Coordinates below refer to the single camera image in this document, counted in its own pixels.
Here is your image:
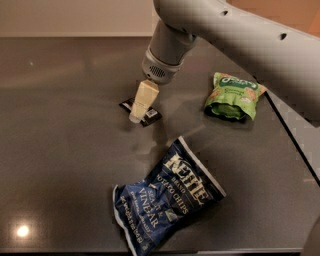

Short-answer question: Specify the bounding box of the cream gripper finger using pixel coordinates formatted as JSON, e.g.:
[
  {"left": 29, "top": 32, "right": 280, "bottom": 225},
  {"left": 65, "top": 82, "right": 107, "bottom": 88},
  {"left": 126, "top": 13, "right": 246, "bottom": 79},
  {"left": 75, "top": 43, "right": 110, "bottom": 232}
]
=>
[{"left": 129, "top": 80, "right": 159, "bottom": 123}]

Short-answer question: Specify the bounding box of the black rxbar chocolate bar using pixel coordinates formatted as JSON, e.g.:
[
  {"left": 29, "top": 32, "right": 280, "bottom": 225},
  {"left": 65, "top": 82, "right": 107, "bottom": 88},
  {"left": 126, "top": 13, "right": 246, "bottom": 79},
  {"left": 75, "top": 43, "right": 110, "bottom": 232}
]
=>
[{"left": 119, "top": 97, "right": 162, "bottom": 127}]

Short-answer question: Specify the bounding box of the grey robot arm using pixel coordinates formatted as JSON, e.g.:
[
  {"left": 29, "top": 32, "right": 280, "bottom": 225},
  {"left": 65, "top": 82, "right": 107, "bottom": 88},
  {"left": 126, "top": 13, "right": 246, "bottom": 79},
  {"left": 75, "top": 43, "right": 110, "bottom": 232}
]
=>
[{"left": 142, "top": 0, "right": 320, "bottom": 127}]

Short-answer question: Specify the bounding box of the green snack bag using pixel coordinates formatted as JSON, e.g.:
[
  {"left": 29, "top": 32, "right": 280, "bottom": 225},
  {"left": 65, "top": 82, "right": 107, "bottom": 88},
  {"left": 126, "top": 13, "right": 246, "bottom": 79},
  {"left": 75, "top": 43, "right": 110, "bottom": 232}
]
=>
[{"left": 204, "top": 72, "right": 267, "bottom": 120}]

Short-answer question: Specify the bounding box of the blue Kettle chip bag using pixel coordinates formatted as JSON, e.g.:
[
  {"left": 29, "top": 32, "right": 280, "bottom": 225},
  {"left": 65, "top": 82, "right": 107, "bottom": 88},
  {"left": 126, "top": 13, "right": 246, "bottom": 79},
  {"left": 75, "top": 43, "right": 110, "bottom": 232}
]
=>
[{"left": 113, "top": 137, "right": 226, "bottom": 256}]

